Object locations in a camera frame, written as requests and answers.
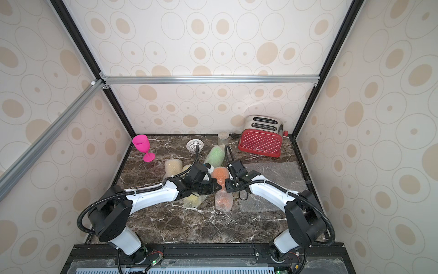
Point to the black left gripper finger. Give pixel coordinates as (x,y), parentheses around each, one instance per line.
(212,191)
(213,184)

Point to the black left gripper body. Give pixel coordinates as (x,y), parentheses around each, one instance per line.
(199,187)

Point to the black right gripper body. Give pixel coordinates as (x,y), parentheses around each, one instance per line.
(231,185)

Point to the orange glass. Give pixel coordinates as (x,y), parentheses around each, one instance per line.
(223,199)

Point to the clear bubble wrap sheet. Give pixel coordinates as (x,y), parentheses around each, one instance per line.
(286,174)

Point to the pink plastic wine glass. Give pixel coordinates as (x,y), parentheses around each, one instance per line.
(142,144)

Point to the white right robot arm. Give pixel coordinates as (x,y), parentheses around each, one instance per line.
(306,222)

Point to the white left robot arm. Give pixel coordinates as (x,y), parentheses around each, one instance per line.
(107,218)

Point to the yellow glass in bubble wrap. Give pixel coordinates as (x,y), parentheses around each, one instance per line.
(193,200)

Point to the green glass in bubble wrap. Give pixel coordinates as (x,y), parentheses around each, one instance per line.
(216,156)

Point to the beige glass in bubble wrap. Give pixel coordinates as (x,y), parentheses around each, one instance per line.
(172,167)

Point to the white perforated strainer bowl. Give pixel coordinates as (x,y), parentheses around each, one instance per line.
(195,145)

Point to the clear jar with powder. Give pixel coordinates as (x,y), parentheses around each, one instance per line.
(223,138)

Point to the red polka dot toaster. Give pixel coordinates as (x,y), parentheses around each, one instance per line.
(262,135)

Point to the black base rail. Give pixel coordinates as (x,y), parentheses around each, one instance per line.
(208,259)

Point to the horizontal aluminium frame bar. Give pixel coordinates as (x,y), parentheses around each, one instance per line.
(216,79)

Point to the left diagonal aluminium frame bar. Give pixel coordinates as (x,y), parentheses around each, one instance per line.
(21,166)

